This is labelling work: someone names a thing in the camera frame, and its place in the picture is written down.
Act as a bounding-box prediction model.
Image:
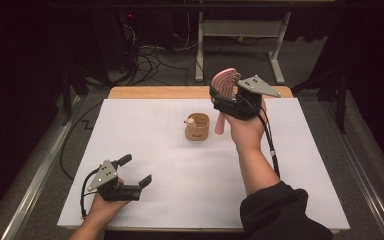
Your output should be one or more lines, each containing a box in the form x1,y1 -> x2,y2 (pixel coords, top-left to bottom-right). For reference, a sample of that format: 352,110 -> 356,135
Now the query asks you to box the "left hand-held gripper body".
87,159 -> 143,202

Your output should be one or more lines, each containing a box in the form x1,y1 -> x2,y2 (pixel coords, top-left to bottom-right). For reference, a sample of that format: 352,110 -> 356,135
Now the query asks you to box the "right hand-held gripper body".
209,74 -> 282,121

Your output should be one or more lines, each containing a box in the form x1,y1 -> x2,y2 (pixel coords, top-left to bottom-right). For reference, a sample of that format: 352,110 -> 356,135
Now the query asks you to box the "pink hairbrush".
211,67 -> 242,136

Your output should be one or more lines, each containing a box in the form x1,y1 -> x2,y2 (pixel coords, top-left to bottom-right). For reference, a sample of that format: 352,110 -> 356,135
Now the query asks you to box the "tan round holder with figurine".
183,112 -> 211,141

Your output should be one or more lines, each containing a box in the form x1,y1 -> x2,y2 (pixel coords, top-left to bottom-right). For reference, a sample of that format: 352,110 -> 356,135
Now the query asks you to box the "person's right hand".
221,98 -> 269,153

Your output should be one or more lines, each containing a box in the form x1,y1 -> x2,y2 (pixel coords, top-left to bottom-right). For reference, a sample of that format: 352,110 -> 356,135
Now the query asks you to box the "person's left hand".
88,193 -> 131,222

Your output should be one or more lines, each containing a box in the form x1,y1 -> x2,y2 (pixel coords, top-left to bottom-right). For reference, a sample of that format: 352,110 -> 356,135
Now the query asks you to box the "white table cover board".
57,97 -> 351,231

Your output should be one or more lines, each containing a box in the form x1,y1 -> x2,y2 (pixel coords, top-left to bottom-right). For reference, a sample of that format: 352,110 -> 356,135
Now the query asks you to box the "black metal stand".
291,64 -> 349,135
60,64 -> 91,127

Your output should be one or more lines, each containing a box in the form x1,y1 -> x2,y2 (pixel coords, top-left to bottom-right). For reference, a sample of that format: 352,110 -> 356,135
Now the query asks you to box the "black computer tower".
91,11 -> 139,76

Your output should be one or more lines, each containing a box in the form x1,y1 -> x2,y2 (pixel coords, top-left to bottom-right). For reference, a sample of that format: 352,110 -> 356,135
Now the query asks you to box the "black sleeve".
239,180 -> 334,240

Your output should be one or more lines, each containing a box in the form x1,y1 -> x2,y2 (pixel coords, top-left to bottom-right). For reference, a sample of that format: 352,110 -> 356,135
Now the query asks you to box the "left hand-held gripper black cable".
79,167 -> 100,219

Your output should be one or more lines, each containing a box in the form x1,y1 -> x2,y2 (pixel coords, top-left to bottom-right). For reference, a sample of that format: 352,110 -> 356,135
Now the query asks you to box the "hand-held gripper black cable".
257,101 -> 282,180
79,167 -> 100,219

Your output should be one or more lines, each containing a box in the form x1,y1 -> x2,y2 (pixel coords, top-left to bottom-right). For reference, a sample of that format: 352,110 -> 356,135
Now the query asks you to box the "right hand-held gripper black cable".
257,101 -> 282,180

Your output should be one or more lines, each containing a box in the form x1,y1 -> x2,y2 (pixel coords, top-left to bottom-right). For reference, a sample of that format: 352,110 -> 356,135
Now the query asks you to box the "black floor cable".
59,100 -> 105,182

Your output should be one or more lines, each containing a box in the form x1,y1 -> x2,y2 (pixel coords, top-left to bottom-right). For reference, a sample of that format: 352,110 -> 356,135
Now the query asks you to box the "white metal stand frame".
194,11 -> 293,85

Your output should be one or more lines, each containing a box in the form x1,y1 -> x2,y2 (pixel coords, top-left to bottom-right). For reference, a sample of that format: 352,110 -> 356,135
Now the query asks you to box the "aluminium floor rail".
0,95 -> 83,240
319,99 -> 384,240

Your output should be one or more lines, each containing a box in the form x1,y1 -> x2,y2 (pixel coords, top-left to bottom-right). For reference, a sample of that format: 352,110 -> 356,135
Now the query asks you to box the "bundle of floor cables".
121,43 -> 193,87

